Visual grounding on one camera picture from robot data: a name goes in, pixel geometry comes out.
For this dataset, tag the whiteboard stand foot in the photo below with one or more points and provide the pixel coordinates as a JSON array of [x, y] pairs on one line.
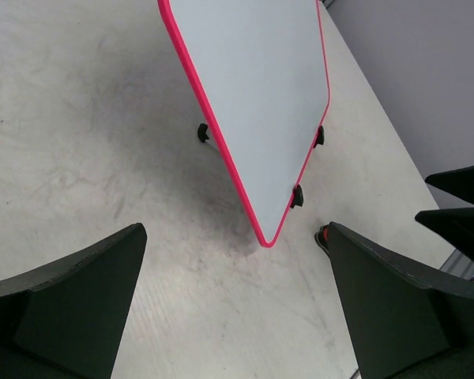
[[320, 137], [297, 197]]

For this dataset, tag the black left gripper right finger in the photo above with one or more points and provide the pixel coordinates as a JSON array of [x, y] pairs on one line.
[[405, 319]]

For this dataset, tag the pink framed whiteboard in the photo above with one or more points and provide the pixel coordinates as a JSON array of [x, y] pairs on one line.
[[258, 70]]

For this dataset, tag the whiteboard wire stand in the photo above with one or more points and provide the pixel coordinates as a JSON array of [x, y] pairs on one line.
[[205, 136]]

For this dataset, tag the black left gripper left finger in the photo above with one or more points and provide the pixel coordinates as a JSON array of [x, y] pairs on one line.
[[65, 319]]

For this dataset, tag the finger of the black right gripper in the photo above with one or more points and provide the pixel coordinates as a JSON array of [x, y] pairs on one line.
[[455, 225], [459, 183]]

